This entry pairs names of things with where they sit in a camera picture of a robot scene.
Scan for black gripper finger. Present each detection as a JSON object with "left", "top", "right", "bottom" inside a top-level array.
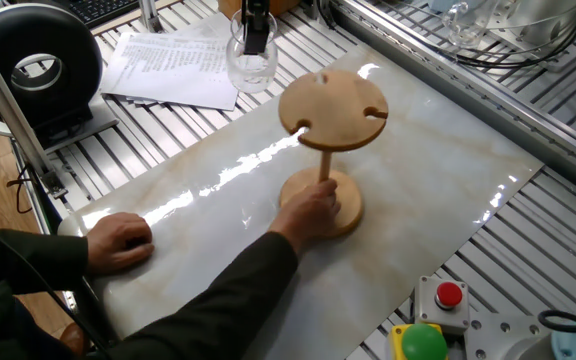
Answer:
[
  {"left": 256, "top": 0, "right": 272, "bottom": 56},
  {"left": 240, "top": 0, "right": 258, "bottom": 56}
]

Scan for clear stemmed glass cup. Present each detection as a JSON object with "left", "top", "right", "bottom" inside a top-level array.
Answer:
[{"left": 225, "top": 8, "right": 280, "bottom": 95}]

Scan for round wooden glass shelf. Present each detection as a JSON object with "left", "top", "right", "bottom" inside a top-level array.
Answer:
[{"left": 277, "top": 68, "right": 390, "bottom": 239}]

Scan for person's right forearm dark sleeve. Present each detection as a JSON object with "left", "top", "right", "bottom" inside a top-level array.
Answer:
[{"left": 105, "top": 230, "right": 300, "bottom": 360}]

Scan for person's left forearm dark sleeve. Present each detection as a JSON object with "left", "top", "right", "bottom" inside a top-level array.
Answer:
[{"left": 0, "top": 227, "right": 90, "bottom": 297}]

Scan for person's right hand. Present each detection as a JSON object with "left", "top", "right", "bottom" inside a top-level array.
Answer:
[{"left": 267, "top": 178, "right": 342, "bottom": 257}]

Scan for person's left hand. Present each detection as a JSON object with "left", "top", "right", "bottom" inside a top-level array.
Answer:
[{"left": 85, "top": 212, "right": 156, "bottom": 277}]

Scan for brown wooden box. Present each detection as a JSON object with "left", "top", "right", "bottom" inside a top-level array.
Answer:
[{"left": 217, "top": 0, "right": 303, "bottom": 19}]

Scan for small white paper sheet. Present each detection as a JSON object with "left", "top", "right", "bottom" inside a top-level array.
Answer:
[{"left": 167, "top": 12, "right": 244, "bottom": 51}]

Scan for large printed paper sheet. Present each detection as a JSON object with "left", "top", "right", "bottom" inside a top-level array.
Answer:
[{"left": 100, "top": 30, "right": 241, "bottom": 112}]

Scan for black computer keyboard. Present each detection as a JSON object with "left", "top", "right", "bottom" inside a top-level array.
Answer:
[{"left": 66, "top": 0, "right": 142, "bottom": 29}]

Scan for clear glass pitcher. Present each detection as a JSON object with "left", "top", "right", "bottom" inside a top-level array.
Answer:
[{"left": 440, "top": 0, "right": 500, "bottom": 51}]

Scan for marble pattern mat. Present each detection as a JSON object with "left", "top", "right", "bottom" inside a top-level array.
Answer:
[{"left": 57, "top": 43, "right": 544, "bottom": 360}]

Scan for grey box red button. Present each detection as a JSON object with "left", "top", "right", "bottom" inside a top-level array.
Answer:
[{"left": 414, "top": 274, "right": 471, "bottom": 335}]

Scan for yellow box green button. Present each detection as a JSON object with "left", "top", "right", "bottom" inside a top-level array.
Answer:
[{"left": 386, "top": 322, "right": 449, "bottom": 360}]

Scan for brown leather shoe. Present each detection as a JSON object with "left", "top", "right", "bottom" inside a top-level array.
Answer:
[{"left": 59, "top": 322, "right": 90, "bottom": 359}]

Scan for person torso and legs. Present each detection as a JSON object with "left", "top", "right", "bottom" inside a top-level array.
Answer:
[{"left": 0, "top": 279, "right": 87, "bottom": 360}]

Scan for silver robot mounting plate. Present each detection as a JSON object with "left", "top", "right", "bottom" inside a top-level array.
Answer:
[{"left": 462, "top": 312, "right": 559, "bottom": 360}]

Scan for black round ring device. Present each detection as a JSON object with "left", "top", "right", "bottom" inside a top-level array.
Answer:
[{"left": 0, "top": 2, "right": 120, "bottom": 151}]

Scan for aluminium frame rail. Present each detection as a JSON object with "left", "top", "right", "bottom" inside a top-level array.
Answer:
[{"left": 331, "top": 0, "right": 576, "bottom": 197}]

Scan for aluminium frame post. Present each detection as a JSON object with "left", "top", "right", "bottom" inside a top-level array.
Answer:
[{"left": 0, "top": 19, "right": 69, "bottom": 201}]

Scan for black cable bundle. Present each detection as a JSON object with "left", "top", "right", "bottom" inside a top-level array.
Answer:
[{"left": 417, "top": 0, "right": 576, "bottom": 70}]

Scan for thin black hanging cable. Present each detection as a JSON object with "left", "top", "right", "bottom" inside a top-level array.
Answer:
[{"left": 0, "top": 208, "right": 112, "bottom": 360}]

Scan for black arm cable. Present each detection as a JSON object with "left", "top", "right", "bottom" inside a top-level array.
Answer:
[{"left": 537, "top": 308, "right": 576, "bottom": 337}]

